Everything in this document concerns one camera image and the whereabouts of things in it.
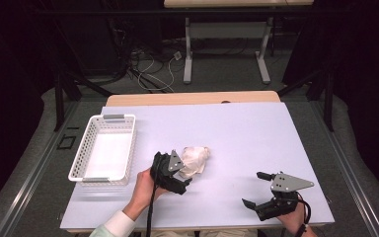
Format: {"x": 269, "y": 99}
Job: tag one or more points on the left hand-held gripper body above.
{"x": 164, "y": 168}

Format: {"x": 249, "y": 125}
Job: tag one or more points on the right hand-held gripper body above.
{"x": 288, "y": 182}

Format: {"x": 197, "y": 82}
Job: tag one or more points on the cream baby bodysuit brown trim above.
{"x": 195, "y": 161}

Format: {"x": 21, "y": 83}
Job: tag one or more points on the white perforated plastic basket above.
{"x": 79, "y": 164}

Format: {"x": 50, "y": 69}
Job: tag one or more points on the person's left hand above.
{"x": 144, "y": 191}

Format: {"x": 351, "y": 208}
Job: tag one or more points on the person's right hand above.
{"x": 294, "y": 220}

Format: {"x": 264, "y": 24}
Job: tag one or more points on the pale lilac table mat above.
{"x": 286, "y": 131}

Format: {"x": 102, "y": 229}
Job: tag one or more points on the black metal stand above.
{"x": 59, "y": 105}
{"x": 328, "y": 105}

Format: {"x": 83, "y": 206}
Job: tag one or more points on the dark curtain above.
{"x": 6, "y": 98}
{"x": 368, "y": 82}

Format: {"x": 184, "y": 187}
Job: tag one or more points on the black horizontal bar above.
{"x": 112, "y": 12}

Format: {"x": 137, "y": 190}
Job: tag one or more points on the desk with white legs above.
{"x": 227, "y": 3}

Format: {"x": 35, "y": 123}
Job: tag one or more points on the aluminium floor rail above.
{"x": 352, "y": 184}
{"x": 29, "y": 184}

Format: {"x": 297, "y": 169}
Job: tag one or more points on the black floor socket frame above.
{"x": 59, "y": 144}

